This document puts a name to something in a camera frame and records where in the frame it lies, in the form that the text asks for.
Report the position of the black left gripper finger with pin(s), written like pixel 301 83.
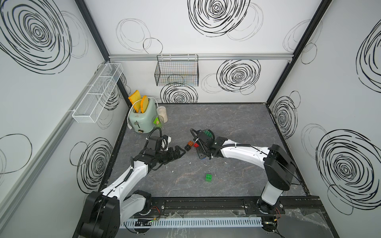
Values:
pixel 175 149
pixel 176 154

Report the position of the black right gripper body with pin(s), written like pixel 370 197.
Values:
pixel 202 152

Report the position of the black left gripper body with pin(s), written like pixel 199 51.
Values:
pixel 164 156

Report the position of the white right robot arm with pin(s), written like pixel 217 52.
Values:
pixel 277 164

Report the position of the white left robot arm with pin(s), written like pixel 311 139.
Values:
pixel 105 211

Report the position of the dark green far lego brick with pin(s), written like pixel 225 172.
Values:
pixel 208 133

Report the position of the bright green near lego brick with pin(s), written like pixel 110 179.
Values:
pixel 208 177

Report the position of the clear drinking glass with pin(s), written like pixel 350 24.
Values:
pixel 162 122

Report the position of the green snack packet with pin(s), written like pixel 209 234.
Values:
pixel 157 122

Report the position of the mint green toaster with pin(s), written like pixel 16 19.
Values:
pixel 143 123

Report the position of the clear spice jar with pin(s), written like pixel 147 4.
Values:
pixel 162 114

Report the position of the right toy bread slice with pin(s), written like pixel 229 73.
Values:
pixel 144 104

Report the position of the toy bread slice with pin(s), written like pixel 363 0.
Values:
pixel 144 104
pixel 135 100

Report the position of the left toy bread slice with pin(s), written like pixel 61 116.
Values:
pixel 135 100

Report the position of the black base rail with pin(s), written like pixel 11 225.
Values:
pixel 249 205

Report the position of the black wire basket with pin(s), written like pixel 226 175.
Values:
pixel 181 69

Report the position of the white mesh wall shelf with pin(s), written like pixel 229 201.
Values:
pixel 101 95

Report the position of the white slotted cable duct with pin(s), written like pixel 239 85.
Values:
pixel 229 222

